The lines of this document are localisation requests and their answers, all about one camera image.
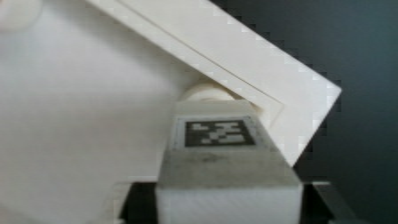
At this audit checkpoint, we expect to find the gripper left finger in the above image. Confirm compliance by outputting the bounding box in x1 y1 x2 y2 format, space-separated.
88 180 162 224

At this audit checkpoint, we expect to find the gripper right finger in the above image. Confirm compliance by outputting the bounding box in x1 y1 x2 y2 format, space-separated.
299 180 372 224

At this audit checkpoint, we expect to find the white leg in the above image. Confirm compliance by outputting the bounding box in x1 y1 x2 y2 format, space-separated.
155 83 304 224

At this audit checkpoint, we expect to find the white square table top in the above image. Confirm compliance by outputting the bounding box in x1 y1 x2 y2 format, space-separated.
0 0 342 224

